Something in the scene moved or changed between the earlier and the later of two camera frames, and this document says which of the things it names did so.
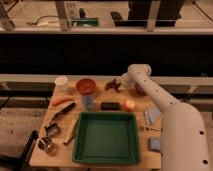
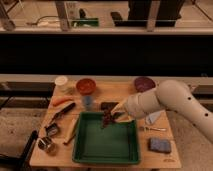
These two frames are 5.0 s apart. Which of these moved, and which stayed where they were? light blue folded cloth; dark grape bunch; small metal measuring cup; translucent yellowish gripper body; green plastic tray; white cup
Moved: translucent yellowish gripper body; dark grape bunch
Stayed: white cup; light blue folded cloth; small metal measuring cup; green plastic tray
